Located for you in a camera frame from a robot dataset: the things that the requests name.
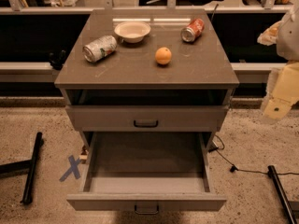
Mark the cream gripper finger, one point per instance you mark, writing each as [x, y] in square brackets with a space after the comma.
[269, 36]
[282, 92]

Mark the silver green 7up can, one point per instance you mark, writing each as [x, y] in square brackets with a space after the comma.
[99, 48]

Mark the red soda can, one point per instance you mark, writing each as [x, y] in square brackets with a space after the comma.
[193, 30]

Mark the grey drawer cabinet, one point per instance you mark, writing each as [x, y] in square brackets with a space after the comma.
[199, 73]

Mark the open grey middle drawer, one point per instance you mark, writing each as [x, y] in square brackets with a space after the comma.
[146, 173]

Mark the closed grey top drawer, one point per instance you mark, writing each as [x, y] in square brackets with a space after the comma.
[96, 118]

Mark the black floor stand right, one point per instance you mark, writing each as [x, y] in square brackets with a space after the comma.
[290, 208]

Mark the black floor stand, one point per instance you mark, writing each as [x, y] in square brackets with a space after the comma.
[290, 208]
[29, 166]

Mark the orange fruit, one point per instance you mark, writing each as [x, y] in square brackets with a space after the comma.
[163, 56]

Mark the white bowl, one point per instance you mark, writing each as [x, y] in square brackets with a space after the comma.
[132, 31]

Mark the blue tape cross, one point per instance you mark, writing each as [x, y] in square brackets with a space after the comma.
[73, 169]

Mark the black floor stand left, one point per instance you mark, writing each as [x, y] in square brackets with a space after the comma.
[29, 166]

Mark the black clamp on rail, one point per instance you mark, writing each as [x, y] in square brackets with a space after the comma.
[57, 59]

